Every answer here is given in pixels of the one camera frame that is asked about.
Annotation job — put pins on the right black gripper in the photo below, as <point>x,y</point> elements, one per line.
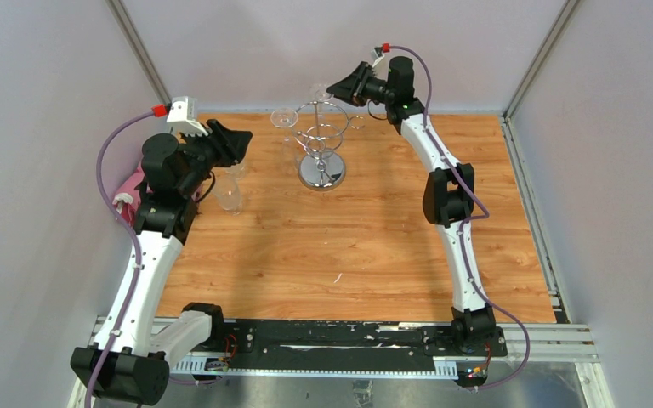
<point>352,88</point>

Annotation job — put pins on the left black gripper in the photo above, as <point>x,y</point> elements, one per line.
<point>229,145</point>

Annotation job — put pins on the clear wine glass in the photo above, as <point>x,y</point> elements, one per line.
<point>318,92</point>
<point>238,171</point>
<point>227,193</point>
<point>285,119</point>

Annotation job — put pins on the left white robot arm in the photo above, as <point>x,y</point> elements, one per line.
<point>126,361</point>

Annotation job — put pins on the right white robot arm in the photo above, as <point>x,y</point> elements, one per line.
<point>448,198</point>

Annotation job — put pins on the chrome wine glass rack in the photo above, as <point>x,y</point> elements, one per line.
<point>320,132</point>

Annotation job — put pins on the pink camouflage cloth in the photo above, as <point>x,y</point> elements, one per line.
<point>127,198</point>

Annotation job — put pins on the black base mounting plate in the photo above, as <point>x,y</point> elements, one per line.
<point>340,346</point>

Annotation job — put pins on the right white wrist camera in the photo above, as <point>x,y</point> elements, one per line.
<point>377,57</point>

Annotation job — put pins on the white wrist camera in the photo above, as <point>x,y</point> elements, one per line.
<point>377,57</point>
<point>182,118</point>

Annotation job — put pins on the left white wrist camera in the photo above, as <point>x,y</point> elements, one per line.
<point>182,118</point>

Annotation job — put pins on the aluminium frame rail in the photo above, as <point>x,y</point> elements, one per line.
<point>535,343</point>

